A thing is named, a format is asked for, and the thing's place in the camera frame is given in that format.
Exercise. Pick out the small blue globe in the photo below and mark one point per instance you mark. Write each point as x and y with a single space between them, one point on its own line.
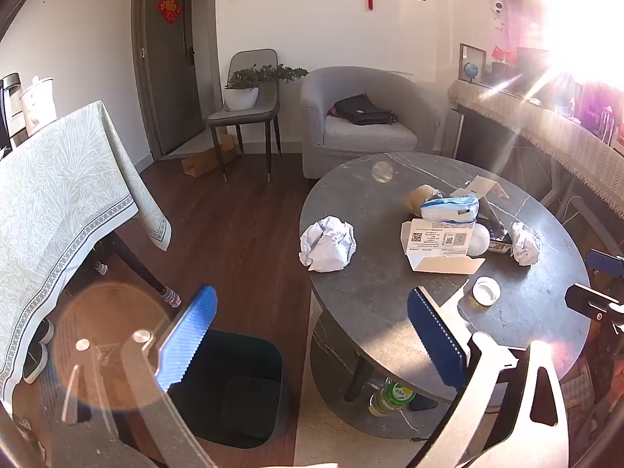
471 70

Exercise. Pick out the dark thermos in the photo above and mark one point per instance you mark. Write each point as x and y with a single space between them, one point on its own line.
10 107

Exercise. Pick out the grey armchair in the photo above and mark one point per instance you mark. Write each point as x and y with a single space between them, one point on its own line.
370 141

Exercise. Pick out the blue and white tissue packet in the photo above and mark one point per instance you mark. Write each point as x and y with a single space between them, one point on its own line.
448 207

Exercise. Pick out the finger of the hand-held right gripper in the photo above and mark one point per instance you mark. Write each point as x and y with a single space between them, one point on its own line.
592 297
607 261

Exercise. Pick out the dark shoe with white sole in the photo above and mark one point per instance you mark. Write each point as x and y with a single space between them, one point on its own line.
35 363
44 332

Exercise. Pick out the potted plant in white pot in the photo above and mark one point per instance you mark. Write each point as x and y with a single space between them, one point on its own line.
241 92

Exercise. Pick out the white security camera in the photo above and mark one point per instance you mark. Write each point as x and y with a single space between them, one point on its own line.
498 9

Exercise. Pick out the flat brown cardboard box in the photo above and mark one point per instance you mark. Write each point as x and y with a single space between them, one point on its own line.
202 161

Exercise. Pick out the round dark marble coffee table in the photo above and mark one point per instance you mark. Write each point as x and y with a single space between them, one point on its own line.
380 292

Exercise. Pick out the white jug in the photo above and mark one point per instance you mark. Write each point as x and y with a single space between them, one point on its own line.
38 105

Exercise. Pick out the dark green waste bin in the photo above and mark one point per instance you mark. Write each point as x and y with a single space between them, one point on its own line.
234 365

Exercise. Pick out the white cardboard box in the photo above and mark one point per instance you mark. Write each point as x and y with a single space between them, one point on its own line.
438 248

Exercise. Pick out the red diamond door decoration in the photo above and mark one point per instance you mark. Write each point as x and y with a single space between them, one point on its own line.
169 8

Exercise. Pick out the brown paper roll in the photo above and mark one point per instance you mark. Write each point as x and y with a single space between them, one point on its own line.
419 197

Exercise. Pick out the grey door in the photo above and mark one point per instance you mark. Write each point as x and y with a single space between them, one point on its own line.
170 68

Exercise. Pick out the grey dining chair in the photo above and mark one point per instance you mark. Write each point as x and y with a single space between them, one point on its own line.
253 107

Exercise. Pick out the picture frame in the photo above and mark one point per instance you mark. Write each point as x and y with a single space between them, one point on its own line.
480 53

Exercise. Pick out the white round lid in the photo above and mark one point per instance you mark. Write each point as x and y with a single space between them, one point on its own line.
486 290

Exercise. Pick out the white ball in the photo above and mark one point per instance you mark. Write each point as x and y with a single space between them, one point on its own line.
480 241

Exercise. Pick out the black table leg striped sock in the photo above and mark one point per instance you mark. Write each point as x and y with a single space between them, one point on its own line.
101 268
139 265

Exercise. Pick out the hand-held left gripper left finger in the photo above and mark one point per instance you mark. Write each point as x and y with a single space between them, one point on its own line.
187 336

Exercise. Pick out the large paper ball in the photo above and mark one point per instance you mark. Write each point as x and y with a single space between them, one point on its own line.
326 243

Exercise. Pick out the black bag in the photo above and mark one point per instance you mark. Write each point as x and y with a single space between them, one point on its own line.
363 109

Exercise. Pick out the small paper ball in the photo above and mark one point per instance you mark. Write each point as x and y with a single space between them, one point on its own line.
524 243

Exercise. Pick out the white cardboard sheet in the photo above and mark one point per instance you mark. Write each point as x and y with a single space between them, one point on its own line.
480 186

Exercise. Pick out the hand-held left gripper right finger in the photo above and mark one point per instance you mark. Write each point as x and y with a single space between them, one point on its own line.
436 341

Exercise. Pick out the side table with fringed cloth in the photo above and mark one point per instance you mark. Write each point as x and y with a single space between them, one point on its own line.
526 126

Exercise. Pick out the green bottle with yellow label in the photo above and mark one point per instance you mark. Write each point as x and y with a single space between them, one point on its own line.
390 399

